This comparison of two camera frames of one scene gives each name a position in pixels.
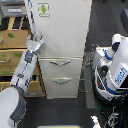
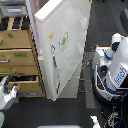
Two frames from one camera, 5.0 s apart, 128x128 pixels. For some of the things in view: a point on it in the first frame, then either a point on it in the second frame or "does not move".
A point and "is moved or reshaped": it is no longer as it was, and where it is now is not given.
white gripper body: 32,45 -> 9,101
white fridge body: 63,25 does not move
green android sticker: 44,10 -> 63,41
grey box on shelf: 14,10 does not move
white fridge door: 62,24 is moved or reshaped
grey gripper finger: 31,37 -> 6,83
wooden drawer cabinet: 14,32 does not move
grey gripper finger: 42,39 -> 14,91
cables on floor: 85,84 does not move
